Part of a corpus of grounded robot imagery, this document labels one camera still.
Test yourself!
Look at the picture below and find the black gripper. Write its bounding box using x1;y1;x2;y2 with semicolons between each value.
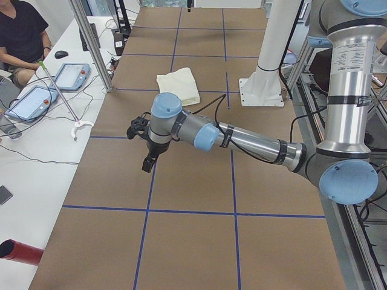
141;140;170;173

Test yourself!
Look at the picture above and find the cream long sleeve printed shirt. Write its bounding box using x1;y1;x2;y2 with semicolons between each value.
156;67;200;106

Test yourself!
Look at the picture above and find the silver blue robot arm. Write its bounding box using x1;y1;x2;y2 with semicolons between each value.
127;1;386;205

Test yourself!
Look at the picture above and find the black power adapter with label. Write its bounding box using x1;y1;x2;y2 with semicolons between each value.
113;31;125;56

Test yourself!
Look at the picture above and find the pink reacher grabber stick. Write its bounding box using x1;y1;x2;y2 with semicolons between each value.
38;61;94;141

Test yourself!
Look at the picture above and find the white central column with base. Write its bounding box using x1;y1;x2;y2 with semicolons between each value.
239;0;304;107

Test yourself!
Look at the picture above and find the far blue teach pendant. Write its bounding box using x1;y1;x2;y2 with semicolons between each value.
54;63;91;92

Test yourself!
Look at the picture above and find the blue teach pendant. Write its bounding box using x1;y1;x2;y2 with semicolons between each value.
5;86;59;122
54;63;91;92

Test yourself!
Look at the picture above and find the near blue teach pendant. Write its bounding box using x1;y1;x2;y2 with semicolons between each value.
5;86;59;122

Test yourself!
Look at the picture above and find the black computer mouse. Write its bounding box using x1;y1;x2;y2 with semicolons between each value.
54;50;68;59

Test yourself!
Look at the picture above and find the black smartphone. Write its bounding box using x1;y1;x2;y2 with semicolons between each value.
0;185;13;205

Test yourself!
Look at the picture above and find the red cylinder tube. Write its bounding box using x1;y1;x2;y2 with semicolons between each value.
1;239;44;266

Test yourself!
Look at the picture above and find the seated person in black shirt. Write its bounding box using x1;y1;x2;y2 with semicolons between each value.
1;0;51;88

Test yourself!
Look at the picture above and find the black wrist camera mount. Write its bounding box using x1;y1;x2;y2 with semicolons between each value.
126;111;151;140

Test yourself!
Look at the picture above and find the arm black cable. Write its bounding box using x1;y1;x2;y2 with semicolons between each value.
187;93;330;166

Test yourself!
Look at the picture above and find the aluminium frame post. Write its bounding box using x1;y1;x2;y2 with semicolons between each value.
68;0;112;92

